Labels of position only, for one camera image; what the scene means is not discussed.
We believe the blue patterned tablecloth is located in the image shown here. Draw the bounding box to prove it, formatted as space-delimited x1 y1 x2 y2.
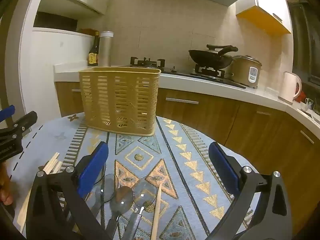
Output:
5 114 263 240

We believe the white refrigerator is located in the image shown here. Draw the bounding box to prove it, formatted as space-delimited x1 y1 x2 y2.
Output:
32 29 97 117

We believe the pile of wooden chopsticks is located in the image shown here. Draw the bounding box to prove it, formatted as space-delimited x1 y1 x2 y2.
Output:
17 151 63 233

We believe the white kitchen countertop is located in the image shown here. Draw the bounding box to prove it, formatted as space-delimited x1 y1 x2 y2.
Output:
53 63 320 130

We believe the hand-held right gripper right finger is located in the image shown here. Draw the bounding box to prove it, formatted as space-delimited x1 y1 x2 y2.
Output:
208 141 293 240

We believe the dark soy sauce bottle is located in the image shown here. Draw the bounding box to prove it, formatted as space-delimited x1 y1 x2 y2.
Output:
88 31 100 67

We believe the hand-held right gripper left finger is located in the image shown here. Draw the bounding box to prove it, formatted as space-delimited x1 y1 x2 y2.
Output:
26 141 112 240

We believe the silver metal canister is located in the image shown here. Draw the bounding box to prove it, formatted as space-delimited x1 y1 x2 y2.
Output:
98 31 114 67

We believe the white and yellow wall cabinet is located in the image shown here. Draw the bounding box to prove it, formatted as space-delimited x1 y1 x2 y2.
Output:
235 0 292 35

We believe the white mug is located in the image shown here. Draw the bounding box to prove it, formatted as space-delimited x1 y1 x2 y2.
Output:
278 71 302 105

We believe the black plastic spoon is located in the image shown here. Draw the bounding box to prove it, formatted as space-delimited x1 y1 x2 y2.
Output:
105 186 134 235

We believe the clear plastic spoon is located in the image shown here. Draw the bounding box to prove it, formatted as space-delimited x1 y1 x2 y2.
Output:
122 177 159 240
85 173 119 218

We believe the person's left hand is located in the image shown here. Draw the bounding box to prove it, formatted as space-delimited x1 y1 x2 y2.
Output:
0 164 14 205

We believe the tan slotted plastic utensil basket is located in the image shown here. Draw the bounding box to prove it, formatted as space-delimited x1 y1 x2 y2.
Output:
79 67 162 137

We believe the black gas stove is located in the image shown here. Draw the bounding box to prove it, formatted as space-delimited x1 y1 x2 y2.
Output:
117 57 247 89

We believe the black wok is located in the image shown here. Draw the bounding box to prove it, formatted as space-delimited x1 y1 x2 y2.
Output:
188 44 238 69

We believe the beige rice cooker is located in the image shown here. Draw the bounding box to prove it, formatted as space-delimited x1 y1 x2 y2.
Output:
224 55 262 89

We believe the single wooden chopstick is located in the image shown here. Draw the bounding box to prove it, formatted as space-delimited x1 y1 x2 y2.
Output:
150 184 162 240

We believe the dark window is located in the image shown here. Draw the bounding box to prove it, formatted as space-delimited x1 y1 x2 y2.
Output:
287 0 320 105

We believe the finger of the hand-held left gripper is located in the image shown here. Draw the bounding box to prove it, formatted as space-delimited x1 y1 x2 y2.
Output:
0 105 16 124
0 110 38 143

